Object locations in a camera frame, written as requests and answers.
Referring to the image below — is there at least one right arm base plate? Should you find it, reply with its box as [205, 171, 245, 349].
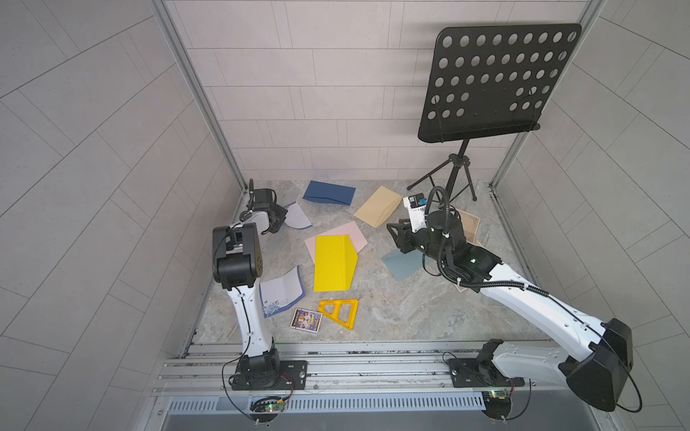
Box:
[443, 357, 526, 389]

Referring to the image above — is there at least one yellow envelope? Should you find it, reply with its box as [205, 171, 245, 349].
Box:
[314, 235, 358, 293]

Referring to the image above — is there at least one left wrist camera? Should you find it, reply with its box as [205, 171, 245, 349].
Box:
[247, 189, 277, 212]

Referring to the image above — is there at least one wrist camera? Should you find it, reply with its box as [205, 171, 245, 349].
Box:
[247, 189, 277, 212]
[402, 193, 427, 233]

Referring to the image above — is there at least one white blue floral letter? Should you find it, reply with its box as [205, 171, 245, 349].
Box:
[284, 202, 313, 230]
[260, 266, 305, 318]

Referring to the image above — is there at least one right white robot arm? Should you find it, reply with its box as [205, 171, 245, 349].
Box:
[386, 211, 634, 412]

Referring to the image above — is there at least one black perforated music stand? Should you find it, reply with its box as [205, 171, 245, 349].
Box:
[418, 23, 582, 199]

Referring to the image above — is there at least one circuit board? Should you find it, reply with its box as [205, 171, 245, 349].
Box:
[482, 390, 512, 421]
[250, 396, 289, 414]

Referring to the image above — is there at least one yellow triangle ruler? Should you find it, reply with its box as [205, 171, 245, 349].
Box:
[318, 299, 359, 330]

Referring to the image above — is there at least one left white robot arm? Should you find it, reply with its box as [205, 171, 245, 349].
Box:
[211, 211, 280, 390]

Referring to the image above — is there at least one navy blue envelope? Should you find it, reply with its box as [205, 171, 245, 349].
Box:
[303, 181, 356, 206]

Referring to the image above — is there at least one light teal envelope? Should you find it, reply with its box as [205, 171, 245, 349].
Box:
[382, 250, 423, 281]

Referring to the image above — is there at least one left circuit board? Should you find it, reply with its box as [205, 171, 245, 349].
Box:
[250, 396, 289, 414]

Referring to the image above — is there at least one pink envelope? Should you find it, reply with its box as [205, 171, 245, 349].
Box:
[305, 221, 368, 264]

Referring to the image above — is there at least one aluminium rail frame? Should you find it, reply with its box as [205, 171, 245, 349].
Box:
[152, 339, 568, 400]

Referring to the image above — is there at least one kraft tan envelope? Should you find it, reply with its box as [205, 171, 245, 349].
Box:
[354, 186, 403, 228]

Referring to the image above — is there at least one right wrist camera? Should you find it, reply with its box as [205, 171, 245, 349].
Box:
[402, 193, 427, 233]

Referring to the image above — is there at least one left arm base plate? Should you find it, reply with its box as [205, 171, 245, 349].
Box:
[226, 357, 308, 391]

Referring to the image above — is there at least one right circuit board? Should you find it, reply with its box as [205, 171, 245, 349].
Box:
[482, 390, 512, 421]

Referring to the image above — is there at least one colourful picture card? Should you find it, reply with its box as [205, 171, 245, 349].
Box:
[290, 308, 323, 333]

